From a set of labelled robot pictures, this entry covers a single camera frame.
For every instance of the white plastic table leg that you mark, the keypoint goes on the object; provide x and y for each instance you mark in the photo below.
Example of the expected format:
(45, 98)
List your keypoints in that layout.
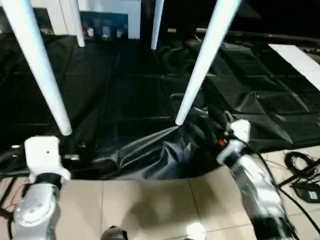
(37, 62)
(205, 62)
(157, 25)
(78, 25)

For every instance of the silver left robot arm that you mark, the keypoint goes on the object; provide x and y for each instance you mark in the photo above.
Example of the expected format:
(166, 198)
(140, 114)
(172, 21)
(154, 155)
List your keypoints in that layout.
(35, 207)

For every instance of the black plastic mat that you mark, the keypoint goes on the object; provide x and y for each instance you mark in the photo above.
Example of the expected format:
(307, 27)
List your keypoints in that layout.
(125, 100)

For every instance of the black floor stand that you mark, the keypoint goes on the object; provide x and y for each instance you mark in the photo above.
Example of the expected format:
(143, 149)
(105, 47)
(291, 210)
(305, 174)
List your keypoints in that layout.
(297, 178)

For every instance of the black power adapter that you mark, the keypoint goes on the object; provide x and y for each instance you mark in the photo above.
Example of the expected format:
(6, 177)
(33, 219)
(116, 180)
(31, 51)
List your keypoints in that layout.
(308, 192)

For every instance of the white flat board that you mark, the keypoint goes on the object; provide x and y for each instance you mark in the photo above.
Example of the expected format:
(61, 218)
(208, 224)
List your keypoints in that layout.
(295, 60)

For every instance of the black television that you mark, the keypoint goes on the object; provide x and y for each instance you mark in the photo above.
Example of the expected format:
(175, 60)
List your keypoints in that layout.
(275, 37)

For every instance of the red white bottle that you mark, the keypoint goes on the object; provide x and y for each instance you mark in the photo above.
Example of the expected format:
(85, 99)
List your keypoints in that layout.
(84, 29)

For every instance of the black case with label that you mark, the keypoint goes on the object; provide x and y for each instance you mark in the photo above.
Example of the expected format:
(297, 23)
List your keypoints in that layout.
(175, 15)

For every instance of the white glass-door cabinet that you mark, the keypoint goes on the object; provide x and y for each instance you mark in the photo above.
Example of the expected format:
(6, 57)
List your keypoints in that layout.
(62, 17)

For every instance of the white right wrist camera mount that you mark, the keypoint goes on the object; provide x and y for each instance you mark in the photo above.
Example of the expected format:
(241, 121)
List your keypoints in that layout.
(240, 130)

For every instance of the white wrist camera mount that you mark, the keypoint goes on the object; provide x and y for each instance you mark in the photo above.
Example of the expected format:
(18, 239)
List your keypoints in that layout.
(240, 130)
(42, 155)

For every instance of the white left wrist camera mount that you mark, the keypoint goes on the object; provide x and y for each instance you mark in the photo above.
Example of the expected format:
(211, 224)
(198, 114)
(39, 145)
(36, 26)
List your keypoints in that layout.
(42, 155)

